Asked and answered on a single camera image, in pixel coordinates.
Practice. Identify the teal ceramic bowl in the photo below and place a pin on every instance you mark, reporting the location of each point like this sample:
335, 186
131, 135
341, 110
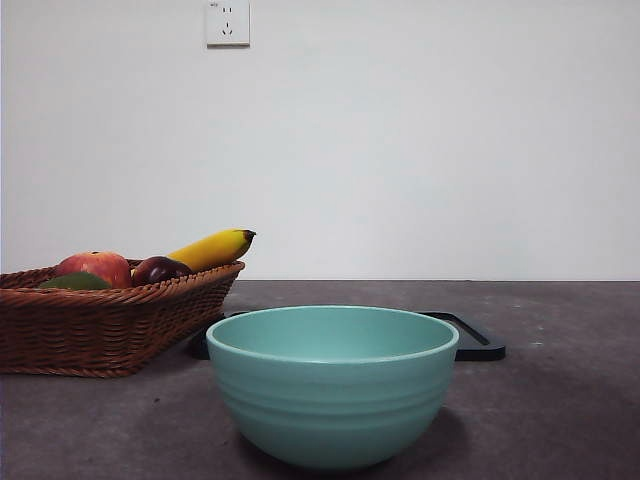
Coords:
330, 400

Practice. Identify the green avocado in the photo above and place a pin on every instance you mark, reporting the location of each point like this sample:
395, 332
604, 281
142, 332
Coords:
75, 282

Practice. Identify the yellow banana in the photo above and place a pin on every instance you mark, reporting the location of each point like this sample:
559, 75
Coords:
210, 250

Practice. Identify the dark red plum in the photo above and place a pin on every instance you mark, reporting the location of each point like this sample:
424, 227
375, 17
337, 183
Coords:
160, 270

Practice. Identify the black rectangular tray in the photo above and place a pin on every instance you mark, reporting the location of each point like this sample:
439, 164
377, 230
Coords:
480, 351

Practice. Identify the red apple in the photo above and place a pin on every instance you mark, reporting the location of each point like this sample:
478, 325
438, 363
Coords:
100, 265

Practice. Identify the brown wicker basket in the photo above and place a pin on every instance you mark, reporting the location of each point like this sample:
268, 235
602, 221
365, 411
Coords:
100, 330

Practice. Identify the white wall socket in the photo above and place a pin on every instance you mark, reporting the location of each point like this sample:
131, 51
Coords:
228, 25

